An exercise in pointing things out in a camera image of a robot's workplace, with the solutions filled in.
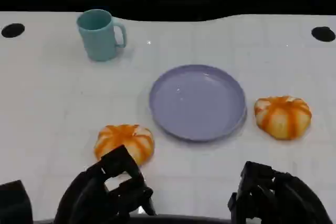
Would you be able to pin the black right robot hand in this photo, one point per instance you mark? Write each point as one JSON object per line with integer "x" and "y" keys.
{"x": 283, "y": 197}

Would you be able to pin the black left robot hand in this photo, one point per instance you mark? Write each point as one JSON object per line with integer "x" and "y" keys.
{"x": 89, "y": 195}

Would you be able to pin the orange and white bread roll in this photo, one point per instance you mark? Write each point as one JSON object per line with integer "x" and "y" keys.
{"x": 283, "y": 116}
{"x": 126, "y": 137}

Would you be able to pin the lilac plate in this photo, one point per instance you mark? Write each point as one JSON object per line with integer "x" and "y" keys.
{"x": 197, "y": 103}

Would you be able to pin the pale green mug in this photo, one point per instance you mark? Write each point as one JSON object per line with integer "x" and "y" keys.
{"x": 98, "y": 37}

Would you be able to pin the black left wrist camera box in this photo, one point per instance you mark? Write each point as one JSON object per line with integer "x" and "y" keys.
{"x": 13, "y": 203}

